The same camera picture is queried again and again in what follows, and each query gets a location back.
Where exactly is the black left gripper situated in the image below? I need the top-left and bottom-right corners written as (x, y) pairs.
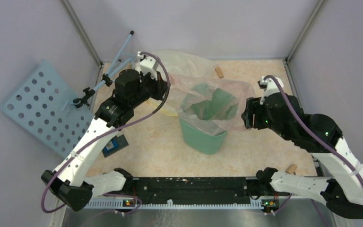
top-left (130, 69), bottom-right (171, 108)

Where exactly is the pink translucent trash bag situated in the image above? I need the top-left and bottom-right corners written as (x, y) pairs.
top-left (166, 75), bottom-right (255, 135)

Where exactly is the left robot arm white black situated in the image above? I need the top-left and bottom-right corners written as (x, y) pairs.
top-left (41, 69), bottom-right (171, 211)

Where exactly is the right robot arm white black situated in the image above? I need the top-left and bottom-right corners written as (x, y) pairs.
top-left (242, 93), bottom-right (363, 219)

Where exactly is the green plastic trash bin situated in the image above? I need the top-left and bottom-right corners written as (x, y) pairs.
top-left (177, 88), bottom-right (239, 155)

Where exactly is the light blue tripod stand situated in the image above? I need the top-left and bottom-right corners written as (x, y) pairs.
top-left (72, 30), bottom-right (135, 108)

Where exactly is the wooden cylinder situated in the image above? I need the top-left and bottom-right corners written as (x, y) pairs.
top-left (285, 164), bottom-right (298, 175)

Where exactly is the wooden rectangular block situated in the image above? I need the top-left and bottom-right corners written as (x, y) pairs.
top-left (215, 67), bottom-right (224, 79)

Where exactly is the light blue perforated board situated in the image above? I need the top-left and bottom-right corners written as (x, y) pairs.
top-left (1, 60), bottom-right (93, 158)

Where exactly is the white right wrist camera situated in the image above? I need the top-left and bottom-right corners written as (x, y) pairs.
top-left (258, 77), bottom-right (280, 105)

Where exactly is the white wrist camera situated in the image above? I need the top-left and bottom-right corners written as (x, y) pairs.
top-left (258, 77), bottom-right (280, 105)
top-left (135, 52), bottom-right (158, 80)

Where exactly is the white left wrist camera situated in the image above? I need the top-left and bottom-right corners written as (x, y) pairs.
top-left (135, 52), bottom-right (158, 80)

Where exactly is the white toothed cable rail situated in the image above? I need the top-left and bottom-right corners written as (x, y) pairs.
top-left (84, 198), bottom-right (264, 210)

